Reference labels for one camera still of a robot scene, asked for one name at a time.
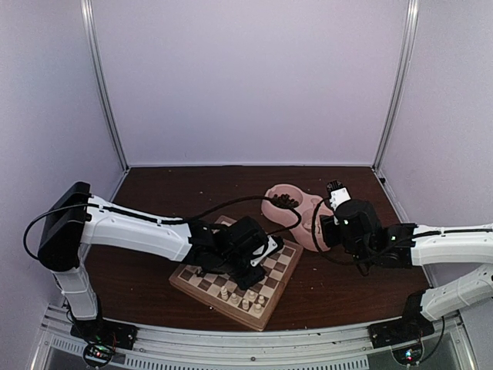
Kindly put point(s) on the white bishop piece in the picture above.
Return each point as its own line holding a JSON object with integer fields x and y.
{"x": 234, "y": 298}

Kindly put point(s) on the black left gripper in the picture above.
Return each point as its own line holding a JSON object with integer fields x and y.
{"x": 246, "y": 282}

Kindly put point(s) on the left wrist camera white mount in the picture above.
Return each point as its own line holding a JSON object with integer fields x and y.
{"x": 274, "y": 245}

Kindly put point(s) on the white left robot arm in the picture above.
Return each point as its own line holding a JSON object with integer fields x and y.
{"x": 80, "y": 219}

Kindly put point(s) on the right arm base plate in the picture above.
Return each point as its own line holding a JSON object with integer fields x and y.
{"x": 399, "y": 331}

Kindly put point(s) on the right aluminium frame post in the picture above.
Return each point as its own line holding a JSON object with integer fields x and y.
{"x": 404, "y": 62}

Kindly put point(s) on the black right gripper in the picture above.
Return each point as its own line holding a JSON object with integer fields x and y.
{"x": 330, "y": 239}

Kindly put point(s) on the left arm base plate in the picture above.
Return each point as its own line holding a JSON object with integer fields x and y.
{"x": 110, "y": 333}

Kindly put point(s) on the aluminium frame post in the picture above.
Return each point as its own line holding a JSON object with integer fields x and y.
{"x": 404, "y": 62}
{"x": 102, "y": 90}

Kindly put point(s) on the front aluminium rail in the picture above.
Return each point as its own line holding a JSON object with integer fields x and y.
{"x": 344, "y": 347}

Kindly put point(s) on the wooden chess board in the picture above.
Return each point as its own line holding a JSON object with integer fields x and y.
{"x": 205, "y": 288}

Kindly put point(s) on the pink double bowl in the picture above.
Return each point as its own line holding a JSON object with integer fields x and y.
{"x": 306, "y": 204}

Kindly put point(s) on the dark chess pieces pile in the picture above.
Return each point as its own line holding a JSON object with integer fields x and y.
{"x": 284, "y": 201}

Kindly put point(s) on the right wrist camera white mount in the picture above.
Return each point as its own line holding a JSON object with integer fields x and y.
{"x": 337, "y": 194}

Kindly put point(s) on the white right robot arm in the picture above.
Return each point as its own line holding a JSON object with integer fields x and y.
{"x": 355, "y": 225}

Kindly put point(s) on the left aluminium frame post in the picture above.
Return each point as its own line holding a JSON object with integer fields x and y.
{"x": 102, "y": 90}

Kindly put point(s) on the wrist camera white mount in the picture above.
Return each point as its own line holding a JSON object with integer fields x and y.
{"x": 274, "y": 245}
{"x": 337, "y": 194}

